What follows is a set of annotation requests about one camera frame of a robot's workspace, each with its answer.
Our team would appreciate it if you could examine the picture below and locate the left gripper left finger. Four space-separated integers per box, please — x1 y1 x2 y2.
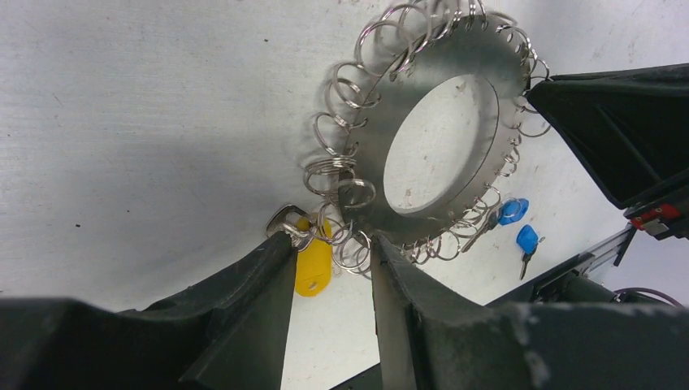
1 232 297 389

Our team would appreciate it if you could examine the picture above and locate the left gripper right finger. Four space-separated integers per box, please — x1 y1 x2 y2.
370 237 688 389

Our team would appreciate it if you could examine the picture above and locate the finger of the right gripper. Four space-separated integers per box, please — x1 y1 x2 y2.
526 63 688 209

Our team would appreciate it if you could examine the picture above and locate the key with blue tag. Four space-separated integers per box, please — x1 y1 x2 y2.
461 198 530 253
515 224 545 280

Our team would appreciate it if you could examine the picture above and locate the metal disc with key rings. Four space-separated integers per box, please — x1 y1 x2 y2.
303 1 548 275

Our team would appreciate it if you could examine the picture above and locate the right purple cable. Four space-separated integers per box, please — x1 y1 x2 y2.
613 287 685 309

